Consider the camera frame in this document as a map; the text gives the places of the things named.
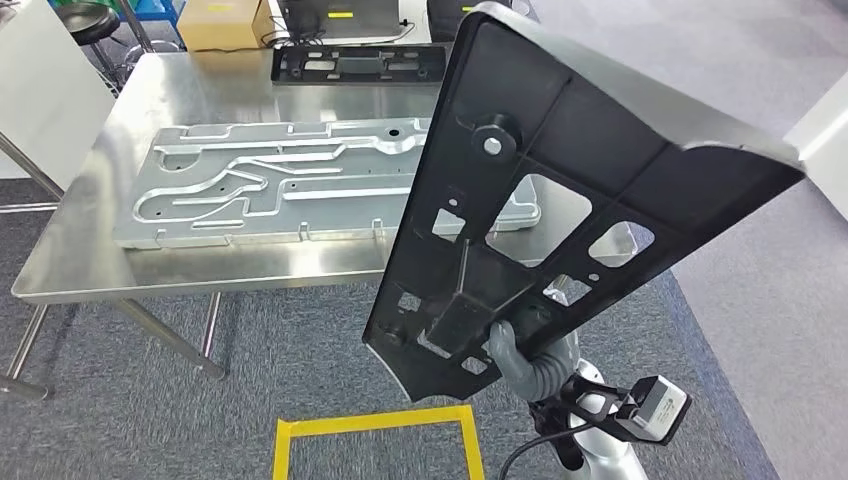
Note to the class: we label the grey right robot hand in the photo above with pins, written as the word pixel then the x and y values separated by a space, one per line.
pixel 507 358

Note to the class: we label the black plastic frame part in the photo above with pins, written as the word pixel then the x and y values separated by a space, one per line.
pixel 596 112
pixel 361 65

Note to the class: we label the stainless steel workbench table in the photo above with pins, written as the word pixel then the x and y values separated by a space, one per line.
pixel 79 265

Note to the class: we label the yellow floor tape square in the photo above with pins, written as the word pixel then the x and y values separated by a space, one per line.
pixel 378 420

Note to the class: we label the large aluminium fixture plate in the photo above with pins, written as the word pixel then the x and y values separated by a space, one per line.
pixel 318 218

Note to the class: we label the black zip case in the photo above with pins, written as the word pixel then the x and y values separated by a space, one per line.
pixel 444 20

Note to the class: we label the grey metal box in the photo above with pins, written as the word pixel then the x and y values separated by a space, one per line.
pixel 358 26

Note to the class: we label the white cabinet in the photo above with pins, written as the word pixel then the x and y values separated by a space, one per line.
pixel 825 152

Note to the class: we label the black power adapter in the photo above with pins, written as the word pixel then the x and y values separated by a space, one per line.
pixel 301 20

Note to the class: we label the brown cardboard box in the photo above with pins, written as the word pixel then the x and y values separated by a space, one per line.
pixel 218 30

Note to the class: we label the blue rack with green crates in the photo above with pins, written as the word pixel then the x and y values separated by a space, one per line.
pixel 156 13

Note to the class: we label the white table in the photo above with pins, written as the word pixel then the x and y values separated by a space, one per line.
pixel 46 99

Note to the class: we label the black round stool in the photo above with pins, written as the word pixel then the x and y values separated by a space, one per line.
pixel 89 20

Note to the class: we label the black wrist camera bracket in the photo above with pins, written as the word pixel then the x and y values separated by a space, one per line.
pixel 590 397

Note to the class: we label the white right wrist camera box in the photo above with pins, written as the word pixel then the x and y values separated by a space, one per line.
pixel 662 411

